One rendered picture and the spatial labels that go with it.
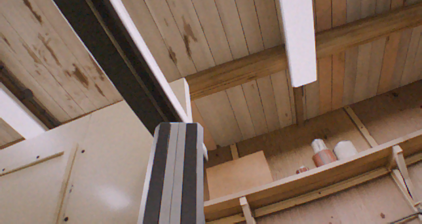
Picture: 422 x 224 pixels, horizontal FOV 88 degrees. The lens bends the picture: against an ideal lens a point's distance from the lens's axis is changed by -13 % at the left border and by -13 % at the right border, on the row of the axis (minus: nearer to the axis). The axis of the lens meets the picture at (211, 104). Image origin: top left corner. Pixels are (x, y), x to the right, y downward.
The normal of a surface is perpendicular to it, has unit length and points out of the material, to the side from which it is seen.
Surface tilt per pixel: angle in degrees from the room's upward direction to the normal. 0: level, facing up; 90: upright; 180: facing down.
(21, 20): 179
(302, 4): 180
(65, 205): 90
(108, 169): 90
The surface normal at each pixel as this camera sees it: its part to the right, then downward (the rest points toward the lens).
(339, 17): 0.15, 0.66
